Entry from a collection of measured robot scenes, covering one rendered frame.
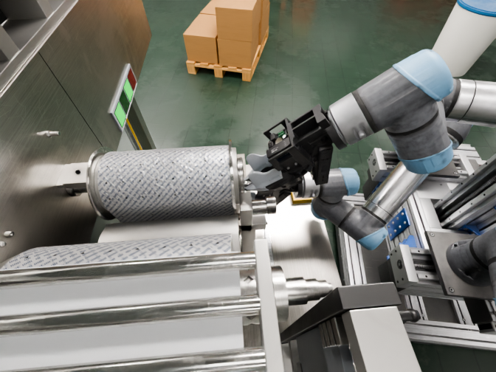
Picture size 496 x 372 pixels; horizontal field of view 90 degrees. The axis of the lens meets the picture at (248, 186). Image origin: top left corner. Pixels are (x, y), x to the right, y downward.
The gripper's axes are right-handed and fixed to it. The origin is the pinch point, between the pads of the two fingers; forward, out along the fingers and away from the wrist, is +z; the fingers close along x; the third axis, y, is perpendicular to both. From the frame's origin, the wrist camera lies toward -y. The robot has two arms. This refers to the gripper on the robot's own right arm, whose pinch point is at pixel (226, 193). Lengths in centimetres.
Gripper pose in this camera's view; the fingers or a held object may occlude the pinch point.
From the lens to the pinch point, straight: 68.2
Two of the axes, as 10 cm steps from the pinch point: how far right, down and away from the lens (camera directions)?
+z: -10.0, 0.6, -0.5
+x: 0.8, 8.1, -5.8
